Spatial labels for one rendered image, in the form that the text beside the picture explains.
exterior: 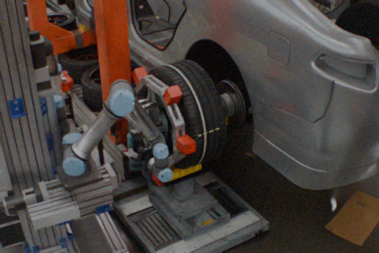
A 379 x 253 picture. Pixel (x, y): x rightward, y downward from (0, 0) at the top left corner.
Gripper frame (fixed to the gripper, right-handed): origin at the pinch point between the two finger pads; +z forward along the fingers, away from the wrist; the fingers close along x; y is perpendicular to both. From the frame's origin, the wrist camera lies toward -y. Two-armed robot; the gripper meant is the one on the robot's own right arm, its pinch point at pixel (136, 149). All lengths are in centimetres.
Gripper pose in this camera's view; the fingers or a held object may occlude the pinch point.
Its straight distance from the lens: 286.3
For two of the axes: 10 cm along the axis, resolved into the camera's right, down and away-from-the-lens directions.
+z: -5.3, -4.7, 7.0
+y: -0.1, -8.3, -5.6
